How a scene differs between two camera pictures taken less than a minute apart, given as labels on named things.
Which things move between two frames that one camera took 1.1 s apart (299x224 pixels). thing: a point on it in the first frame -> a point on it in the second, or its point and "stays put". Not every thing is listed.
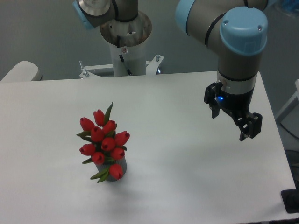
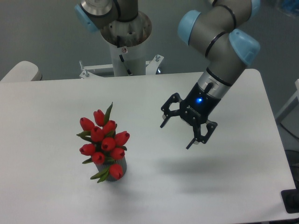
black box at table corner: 290,198 stays put
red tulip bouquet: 106,145 stays put
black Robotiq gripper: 237,105 -> 195,109
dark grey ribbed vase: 122,162 stays put
